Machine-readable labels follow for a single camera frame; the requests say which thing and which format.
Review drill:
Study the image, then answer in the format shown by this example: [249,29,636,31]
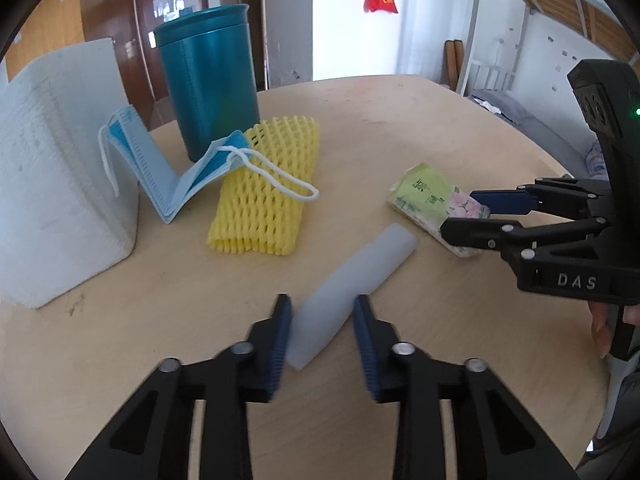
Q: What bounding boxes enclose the yellow foam fruit net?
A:
[207,116,320,256]

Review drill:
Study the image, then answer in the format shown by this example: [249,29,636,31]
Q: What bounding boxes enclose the metal bunk bed frame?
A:
[445,0,639,96]

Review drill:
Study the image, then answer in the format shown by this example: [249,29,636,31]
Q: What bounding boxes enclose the white foam tube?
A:
[286,223,419,370]

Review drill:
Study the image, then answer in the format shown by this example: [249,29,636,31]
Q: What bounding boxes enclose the grey mattress bedding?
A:
[468,89,608,181]

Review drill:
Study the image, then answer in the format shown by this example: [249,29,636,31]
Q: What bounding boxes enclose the dark brown entrance door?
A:
[134,0,208,101]

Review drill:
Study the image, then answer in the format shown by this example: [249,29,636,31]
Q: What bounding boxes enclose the person's right hand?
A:
[588,301,640,359]

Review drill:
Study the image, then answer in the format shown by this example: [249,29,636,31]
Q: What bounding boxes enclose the blue surgical face mask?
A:
[98,105,320,223]

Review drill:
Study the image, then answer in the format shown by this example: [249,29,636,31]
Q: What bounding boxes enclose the wooden wardrobe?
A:
[3,0,155,124]

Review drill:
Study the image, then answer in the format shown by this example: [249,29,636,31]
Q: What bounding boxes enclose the brown side door frame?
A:
[239,0,268,91]

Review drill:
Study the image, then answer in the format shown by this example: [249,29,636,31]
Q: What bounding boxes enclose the white foam box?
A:
[1,39,139,309]

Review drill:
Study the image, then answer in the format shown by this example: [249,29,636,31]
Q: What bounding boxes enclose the teal metal canister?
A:
[154,3,260,162]

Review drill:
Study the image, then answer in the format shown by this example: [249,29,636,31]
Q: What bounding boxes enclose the green tissue packet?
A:
[386,162,489,258]

